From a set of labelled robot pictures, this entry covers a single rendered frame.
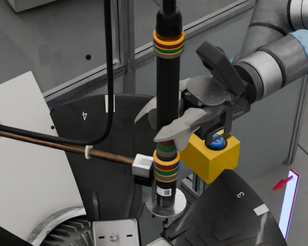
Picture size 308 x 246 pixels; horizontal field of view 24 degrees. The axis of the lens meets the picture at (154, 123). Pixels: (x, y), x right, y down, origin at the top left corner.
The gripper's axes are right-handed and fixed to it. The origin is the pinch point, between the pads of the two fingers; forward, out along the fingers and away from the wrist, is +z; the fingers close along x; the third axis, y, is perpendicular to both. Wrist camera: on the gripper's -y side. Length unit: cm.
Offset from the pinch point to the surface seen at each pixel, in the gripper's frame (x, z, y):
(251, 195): 1.6, -27.4, 37.9
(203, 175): 23, -34, 55
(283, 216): 0, -37, 51
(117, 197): 8.7, 0.9, 24.5
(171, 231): 3.7, -8.1, 36.6
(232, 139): 23, -43, 48
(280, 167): 71, -127, 155
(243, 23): 70, -93, 63
